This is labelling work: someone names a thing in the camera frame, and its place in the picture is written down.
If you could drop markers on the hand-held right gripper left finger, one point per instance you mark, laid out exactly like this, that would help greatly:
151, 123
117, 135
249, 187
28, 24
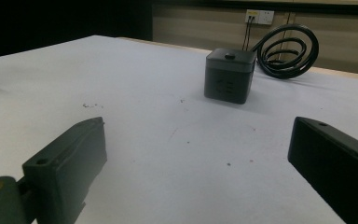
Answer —
65, 168

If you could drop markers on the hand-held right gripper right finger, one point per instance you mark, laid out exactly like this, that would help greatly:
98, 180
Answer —
335, 161

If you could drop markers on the black cube power socket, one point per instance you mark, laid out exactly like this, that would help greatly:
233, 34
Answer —
229, 76

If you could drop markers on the white wall outlet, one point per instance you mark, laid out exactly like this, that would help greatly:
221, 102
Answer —
260, 16

